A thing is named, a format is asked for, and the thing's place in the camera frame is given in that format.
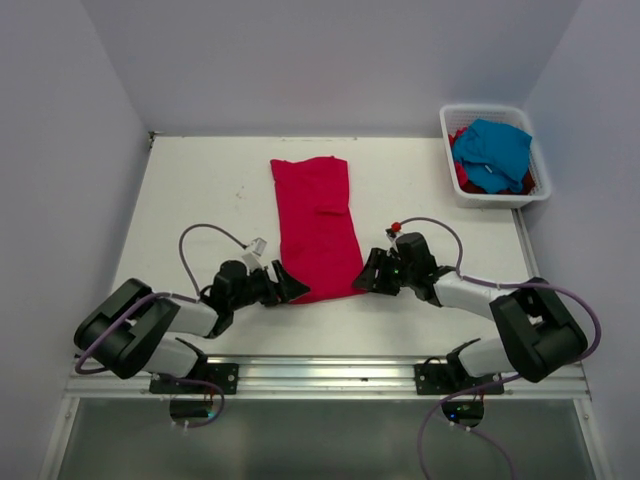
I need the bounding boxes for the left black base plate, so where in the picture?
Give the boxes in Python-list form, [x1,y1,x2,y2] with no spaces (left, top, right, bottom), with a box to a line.
[149,362,239,395]

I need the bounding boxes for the blue t shirt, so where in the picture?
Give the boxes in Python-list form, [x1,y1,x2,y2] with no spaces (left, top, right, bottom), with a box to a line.
[456,119,532,195]

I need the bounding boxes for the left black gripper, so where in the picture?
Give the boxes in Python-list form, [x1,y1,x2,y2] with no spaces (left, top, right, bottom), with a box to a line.
[230,260,309,311]

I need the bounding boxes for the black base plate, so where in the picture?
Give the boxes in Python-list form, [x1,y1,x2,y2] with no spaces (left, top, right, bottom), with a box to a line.
[413,362,504,396]
[149,362,239,395]

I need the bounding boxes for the white plastic basket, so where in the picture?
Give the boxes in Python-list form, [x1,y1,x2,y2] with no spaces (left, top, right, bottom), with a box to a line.
[439,104,551,209]

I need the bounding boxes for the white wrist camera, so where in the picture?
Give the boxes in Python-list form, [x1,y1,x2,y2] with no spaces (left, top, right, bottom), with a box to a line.
[241,237,267,272]
[385,222,404,246]

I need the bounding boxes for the aluminium mounting rail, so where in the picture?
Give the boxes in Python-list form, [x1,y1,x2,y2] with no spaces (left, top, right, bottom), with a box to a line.
[64,353,594,402]

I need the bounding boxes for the bright red t shirt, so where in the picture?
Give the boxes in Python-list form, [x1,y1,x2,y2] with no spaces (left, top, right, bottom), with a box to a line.
[448,127,469,189]

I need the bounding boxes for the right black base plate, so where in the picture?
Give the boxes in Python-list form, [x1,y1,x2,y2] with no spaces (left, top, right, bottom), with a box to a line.
[413,362,504,396]

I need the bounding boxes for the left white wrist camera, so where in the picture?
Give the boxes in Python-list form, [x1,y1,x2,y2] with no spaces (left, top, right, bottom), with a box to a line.
[241,237,267,272]

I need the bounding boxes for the crimson red t shirt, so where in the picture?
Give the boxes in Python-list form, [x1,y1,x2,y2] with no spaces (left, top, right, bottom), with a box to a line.
[270,156,364,304]

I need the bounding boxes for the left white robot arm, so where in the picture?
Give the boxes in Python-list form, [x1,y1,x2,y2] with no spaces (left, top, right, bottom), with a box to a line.
[74,260,311,393]

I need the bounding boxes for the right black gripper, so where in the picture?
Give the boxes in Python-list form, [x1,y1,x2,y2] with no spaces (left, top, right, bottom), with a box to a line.
[351,247,415,296]

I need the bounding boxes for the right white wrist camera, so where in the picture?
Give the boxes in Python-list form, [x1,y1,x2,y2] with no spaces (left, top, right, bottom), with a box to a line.
[385,222,404,246]

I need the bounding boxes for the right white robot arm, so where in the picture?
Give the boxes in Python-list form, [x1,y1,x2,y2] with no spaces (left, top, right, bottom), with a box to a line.
[353,233,588,393]

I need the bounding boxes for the dark red t shirt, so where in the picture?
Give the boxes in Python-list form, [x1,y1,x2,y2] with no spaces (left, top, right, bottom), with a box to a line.
[456,171,536,196]

